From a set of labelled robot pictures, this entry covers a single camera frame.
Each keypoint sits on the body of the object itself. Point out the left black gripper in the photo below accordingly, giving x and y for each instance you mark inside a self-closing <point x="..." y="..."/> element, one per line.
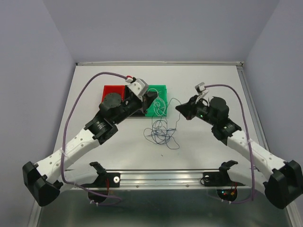
<point x="147" y="99"/>

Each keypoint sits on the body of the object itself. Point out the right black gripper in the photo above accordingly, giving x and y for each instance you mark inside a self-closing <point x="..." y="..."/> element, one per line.
<point x="187" y="109"/>

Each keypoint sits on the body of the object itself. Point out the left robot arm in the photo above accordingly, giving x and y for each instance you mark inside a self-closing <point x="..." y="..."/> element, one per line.
<point x="46" y="180"/>

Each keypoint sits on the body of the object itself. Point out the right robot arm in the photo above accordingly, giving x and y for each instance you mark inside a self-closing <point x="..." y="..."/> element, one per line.
<point x="280" y="181"/>

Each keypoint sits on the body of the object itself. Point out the green plastic bin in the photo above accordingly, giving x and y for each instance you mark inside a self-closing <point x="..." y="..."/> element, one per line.
<point x="159" y="106"/>

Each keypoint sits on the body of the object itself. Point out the black plastic bin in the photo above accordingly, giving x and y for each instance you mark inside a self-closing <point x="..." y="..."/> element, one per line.
<point x="137" y="114"/>

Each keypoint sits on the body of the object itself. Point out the red plastic bin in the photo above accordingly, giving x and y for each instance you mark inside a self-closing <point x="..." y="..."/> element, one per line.
<point x="112" y="91"/>

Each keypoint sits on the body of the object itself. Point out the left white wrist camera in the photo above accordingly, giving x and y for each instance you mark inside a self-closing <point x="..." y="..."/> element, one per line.
<point x="137" y="86"/>

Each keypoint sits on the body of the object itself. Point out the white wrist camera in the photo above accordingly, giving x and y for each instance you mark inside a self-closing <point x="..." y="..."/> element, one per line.
<point x="137" y="86"/>
<point x="201" y="90"/>

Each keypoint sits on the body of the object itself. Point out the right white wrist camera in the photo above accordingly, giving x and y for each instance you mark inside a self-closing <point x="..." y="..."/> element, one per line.
<point x="201" y="90"/>

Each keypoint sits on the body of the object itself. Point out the aluminium right side rail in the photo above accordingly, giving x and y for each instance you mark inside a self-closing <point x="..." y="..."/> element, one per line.
<point x="253" y="111"/>

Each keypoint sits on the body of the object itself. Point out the aluminium rail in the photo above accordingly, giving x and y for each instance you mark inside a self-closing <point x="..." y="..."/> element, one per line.
<point x="171" y="179"/>
<point x="253" y="111"/>
<point x="159" y="63"/>

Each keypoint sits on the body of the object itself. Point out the aluminium back rail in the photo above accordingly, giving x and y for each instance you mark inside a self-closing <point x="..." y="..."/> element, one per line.
<point x="159" y="63"/>

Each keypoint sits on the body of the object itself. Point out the aluminium front rail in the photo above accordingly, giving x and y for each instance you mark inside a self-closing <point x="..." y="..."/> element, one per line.
<point x="171" y="179"/>

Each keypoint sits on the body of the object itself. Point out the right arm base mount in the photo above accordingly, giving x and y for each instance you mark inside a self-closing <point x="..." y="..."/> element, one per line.
<point x="221" y="178"/>

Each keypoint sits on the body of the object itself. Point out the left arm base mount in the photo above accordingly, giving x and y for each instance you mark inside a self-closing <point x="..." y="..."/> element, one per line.
<point x="97" y="182"/>

